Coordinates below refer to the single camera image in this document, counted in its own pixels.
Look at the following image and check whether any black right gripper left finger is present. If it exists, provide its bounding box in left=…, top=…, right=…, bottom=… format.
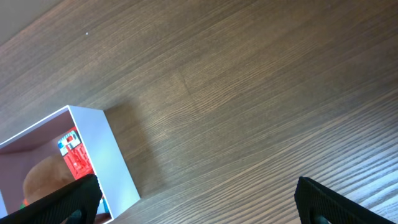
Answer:
left=1, top=174, right=102, bottom=224

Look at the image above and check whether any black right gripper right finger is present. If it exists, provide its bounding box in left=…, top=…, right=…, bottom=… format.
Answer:
left=294, top=177, right=394, bottom=224

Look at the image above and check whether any brown plush toy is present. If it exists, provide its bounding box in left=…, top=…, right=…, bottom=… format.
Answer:
left=20, top=154, right=75, bottom=209

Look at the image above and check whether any red toy fire truck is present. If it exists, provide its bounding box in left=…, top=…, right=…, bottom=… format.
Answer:
left=57, top=127, right=94, bottom=180

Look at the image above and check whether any white box with pink interior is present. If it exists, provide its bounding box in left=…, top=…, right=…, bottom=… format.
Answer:
left=1, top=105, right=140, bottom=223

